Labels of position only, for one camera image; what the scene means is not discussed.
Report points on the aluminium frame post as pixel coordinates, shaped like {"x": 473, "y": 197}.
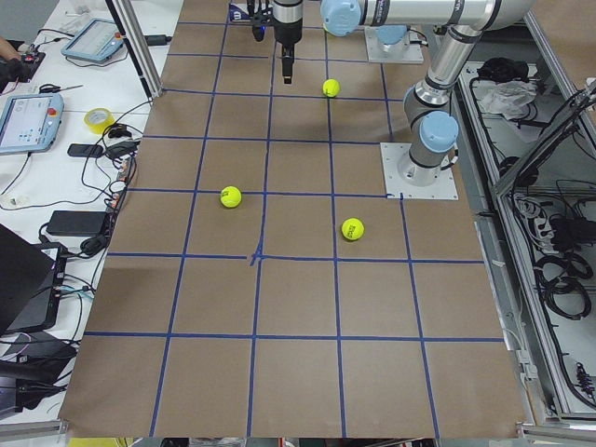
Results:
{"x": 127, "y": 23}

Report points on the yellow tennis ball near gripper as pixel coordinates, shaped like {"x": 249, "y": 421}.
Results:
{"x": 352, "y": 229}

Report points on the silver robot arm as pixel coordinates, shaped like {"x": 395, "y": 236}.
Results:
{"x": 343, "y": 17}
{"x": 434, "y": 130}

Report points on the black power adapter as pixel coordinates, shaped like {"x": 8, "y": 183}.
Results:
{"x": 76, "y": 223}

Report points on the black phone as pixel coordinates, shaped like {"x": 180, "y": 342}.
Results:
{"x": 85, "y": 150}

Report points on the center yellow tennis ball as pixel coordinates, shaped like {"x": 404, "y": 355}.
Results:
{"x": 331, "y": 88}

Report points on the yellow tape roll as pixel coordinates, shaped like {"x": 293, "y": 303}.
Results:
{"x": 98, "y": 120}

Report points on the scissors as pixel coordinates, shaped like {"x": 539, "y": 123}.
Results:
{"x": 52, "y": 88}

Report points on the Roland Garros yellow tennis ball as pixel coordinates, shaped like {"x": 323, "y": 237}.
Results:
{"x": 230, "y": 197}

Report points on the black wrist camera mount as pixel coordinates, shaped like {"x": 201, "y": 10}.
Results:
{"x": 261, "y": 14}

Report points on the white blue tennis ball can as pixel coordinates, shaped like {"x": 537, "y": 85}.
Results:
{"x": 239, "y": 13}

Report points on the teach pendant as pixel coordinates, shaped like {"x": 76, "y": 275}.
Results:
{"x": 30, "y": 123}
{"x": 96, "y": 42}

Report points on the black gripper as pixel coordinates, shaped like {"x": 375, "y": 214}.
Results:
{"x": 287, "y": 24}

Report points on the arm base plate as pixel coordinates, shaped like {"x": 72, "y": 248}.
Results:
{"x": 393, "y": 44}
{"x": 406, "y": 180}

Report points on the far teach pendant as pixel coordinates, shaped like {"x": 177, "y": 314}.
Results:
{"x": 96, "y": 42}

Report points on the near teach pendant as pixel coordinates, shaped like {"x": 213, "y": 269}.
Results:
{"x": 30, "y": 123}

